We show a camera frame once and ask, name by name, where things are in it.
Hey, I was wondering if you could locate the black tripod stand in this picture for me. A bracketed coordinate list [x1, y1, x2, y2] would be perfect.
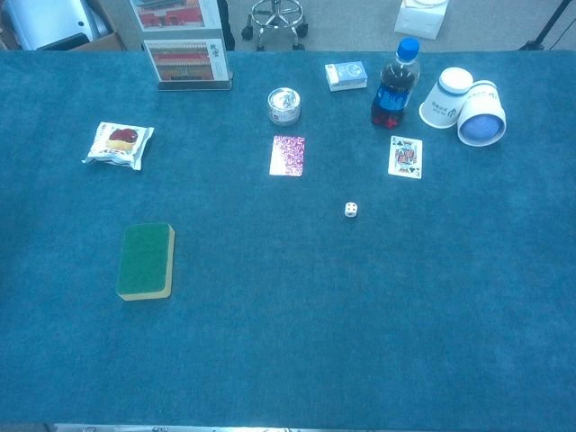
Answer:
[517, 0, 576, 50]

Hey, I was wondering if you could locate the white snack packet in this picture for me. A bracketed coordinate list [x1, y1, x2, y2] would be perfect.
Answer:
[81, 121, 156, 172]

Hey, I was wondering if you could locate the photo display stand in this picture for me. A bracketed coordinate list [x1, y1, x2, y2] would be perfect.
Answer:
[129, 0, 235, 93]

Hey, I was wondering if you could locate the white plastic case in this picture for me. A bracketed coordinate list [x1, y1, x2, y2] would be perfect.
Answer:
[0, 0, 113, 51]

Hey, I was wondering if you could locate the small silver tin can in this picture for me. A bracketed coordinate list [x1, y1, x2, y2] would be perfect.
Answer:
[267, 86, 302, 126]

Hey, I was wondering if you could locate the green yellow sponge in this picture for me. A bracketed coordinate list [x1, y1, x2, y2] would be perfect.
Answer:
[116, 222, 176, 302]

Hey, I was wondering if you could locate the white paper cup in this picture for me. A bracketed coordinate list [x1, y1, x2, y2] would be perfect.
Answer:
[456, 79, 508, 148]
[418, 67, 474, 131]

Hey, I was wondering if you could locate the metal stool base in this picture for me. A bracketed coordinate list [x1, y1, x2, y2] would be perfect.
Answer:
[240, 0, 310, 51]

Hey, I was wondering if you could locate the cola bottle blue cap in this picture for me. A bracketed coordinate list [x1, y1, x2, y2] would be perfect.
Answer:
[370, 37, 422, 131]

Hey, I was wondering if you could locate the blue white card box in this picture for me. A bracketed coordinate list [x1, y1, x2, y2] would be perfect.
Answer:
[324, 60, 369, 93]

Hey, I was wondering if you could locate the white box on floor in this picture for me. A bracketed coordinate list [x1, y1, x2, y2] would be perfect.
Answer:
[393, 0, 450, 41]

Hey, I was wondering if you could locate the face-down purple playing card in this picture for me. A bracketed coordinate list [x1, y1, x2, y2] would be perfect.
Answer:
[268, 134, 307, 177]

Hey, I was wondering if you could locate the king of clubs card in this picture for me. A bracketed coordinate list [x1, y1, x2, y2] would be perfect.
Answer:
[387, 135, 424, 180]

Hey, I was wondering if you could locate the teal table cloth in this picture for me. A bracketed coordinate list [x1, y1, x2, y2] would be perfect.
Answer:
[0, 49, 576, 427]

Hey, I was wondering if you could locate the brown cardboard box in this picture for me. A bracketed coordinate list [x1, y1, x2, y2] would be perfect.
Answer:
[67, 0, 128, 51]

